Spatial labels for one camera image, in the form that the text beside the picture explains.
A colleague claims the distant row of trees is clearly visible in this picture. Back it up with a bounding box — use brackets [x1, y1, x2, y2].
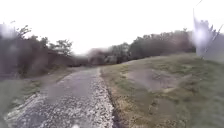
[87, 29, 198, 66]

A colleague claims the grey gravel path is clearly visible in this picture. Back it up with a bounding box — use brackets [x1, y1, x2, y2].
[3, 66, 115, 128]

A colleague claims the grass field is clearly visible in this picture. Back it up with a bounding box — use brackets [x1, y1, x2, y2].
[99, 52, 224, 128]

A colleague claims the row of trees and bushes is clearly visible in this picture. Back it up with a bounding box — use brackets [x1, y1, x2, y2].
[0, 23, 88, 79]

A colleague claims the grass verge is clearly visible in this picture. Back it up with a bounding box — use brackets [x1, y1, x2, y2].
[0, 65, 79, 126]

